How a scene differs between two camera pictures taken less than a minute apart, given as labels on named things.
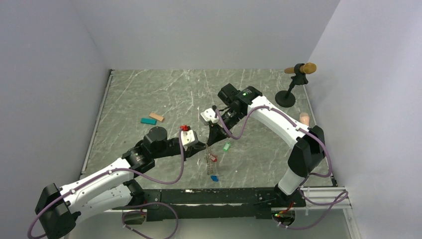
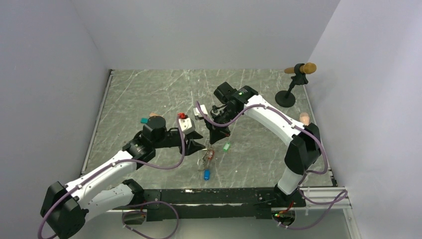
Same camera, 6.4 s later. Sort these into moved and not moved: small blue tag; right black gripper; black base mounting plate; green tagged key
Moved: small blue tag
Not moved: green tagged key; right black gripper; black base mounting plate
